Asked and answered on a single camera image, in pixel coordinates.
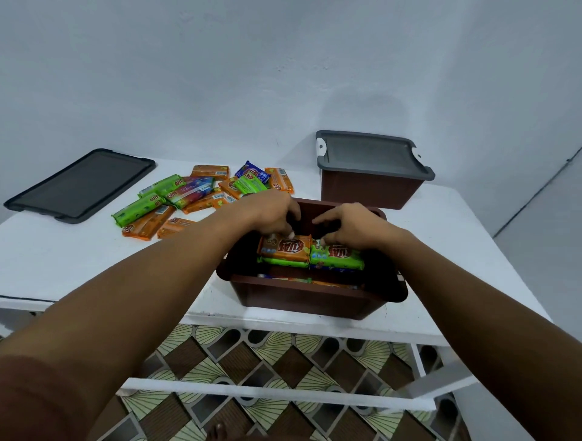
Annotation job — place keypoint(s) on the person's right hand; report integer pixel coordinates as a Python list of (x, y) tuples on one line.
[(363, 229)]

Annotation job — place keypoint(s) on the person's left hand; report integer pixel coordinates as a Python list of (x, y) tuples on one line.
[(270, 213)]

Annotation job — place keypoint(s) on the orange snack packet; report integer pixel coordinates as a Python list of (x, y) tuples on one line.
[(284, 247), (334, 285)]

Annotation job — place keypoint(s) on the blue snack packet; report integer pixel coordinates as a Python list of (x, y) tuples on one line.
[(336, 270)]

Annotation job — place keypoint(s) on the multicoloured snack packet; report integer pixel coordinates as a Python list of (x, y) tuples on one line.
[(286, 279)]

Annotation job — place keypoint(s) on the dark grey lid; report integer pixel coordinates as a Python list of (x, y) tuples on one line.
[(368, 154), (82, 184)]

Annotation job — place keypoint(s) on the pile of colourful snacks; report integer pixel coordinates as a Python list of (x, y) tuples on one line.
[(136, 209)]

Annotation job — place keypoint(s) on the person's left forearm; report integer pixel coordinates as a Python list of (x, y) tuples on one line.
[(127, 309)]

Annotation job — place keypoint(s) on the person's right forearm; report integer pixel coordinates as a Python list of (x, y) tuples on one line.
[(477, 318)]

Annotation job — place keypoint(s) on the person's foot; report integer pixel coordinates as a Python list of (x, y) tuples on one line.
[(218, 434)]

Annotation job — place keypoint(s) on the brown sleeve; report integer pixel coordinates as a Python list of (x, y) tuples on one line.
[(32, 404)]

